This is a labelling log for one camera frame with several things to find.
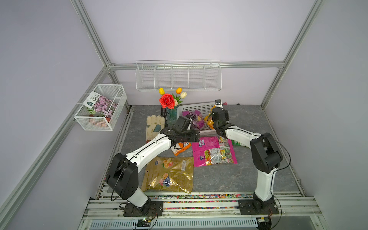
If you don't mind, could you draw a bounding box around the pink fruit candy bag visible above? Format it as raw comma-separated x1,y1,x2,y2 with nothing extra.
192,137,238,167

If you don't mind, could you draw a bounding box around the purple grape candy bag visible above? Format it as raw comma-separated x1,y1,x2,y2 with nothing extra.
182,110,205,129

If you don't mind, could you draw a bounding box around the glass vase with flowers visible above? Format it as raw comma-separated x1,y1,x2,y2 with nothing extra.
159,87,187,127

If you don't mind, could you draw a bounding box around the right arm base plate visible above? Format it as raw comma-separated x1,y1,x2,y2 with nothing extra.
237,198,280,216

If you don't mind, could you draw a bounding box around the white plastic basket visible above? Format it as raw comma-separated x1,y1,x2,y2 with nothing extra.
177,102,217,137

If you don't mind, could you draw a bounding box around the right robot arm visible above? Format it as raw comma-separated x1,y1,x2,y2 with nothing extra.
212,115,283,211

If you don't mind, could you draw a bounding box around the orange white snack packet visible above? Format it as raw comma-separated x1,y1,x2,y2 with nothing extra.
171,142,192,156

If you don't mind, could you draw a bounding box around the white wire side basket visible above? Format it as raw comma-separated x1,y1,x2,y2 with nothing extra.
74,84,127,131

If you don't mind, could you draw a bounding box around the yellow orange candy bag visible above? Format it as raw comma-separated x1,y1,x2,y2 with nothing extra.
204,107,215,130

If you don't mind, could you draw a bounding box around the purple flower seed packet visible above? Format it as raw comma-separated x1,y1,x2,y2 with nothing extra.
83,92,118,118

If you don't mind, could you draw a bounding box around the green candy packet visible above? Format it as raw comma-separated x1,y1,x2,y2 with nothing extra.
232,140,247,147

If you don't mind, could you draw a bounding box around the cream work glove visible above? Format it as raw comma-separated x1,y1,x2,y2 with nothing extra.
146,115,165,143

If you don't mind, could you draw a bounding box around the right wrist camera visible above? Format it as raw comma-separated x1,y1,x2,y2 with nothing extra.
212,99,229,121

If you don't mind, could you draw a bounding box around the aluminium mounting rail frame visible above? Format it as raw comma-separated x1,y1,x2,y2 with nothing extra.
78,192,330,230

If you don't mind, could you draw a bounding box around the white wire wall shelf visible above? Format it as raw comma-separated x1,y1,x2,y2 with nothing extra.
135,59,222,91

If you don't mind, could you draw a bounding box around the gold candy bag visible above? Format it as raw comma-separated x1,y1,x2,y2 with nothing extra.
141,157,194,194

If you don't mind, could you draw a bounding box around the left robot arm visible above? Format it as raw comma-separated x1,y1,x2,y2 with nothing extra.
105,129,200,208

